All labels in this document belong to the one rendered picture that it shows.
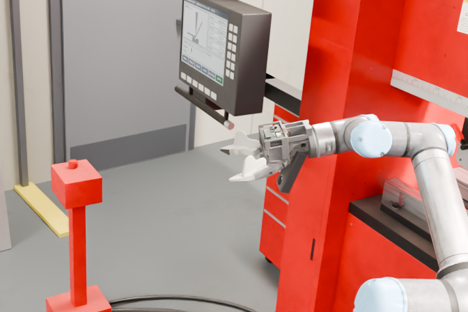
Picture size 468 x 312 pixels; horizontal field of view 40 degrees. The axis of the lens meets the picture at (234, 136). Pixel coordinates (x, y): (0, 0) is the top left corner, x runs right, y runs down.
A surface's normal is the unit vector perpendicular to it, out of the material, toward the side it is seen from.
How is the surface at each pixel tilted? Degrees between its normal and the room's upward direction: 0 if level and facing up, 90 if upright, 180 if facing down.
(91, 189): 90
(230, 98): 90
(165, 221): 0
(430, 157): 36
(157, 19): 90
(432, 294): 23
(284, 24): 90
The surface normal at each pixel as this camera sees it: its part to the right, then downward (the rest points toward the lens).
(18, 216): 0.07, -0.92
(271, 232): -0.85, 0.14
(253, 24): 0.50, 0.36
